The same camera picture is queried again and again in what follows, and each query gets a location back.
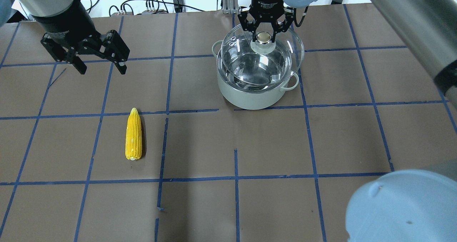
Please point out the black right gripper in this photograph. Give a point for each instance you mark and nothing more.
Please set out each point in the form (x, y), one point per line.
(266, 4)

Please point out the pale green metal pot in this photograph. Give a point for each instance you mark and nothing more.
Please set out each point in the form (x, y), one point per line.
(248, 99)

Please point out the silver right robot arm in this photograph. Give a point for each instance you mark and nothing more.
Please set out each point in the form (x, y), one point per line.
(365, 107)

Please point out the black power adapter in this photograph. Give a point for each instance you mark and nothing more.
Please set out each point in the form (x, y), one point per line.
(178, 5)

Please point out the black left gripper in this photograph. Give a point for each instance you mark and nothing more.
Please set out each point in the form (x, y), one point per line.
(66, 22)

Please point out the glass pot lid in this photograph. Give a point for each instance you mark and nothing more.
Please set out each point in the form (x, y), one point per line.
(261, 63)

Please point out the yellow corn cob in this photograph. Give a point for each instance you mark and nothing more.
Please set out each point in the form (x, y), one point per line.
(133, 138)

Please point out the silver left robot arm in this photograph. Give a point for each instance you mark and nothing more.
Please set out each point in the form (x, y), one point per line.
(36, 7)

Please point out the brown paper table mat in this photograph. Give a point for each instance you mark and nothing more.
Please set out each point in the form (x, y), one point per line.
(64, 173)

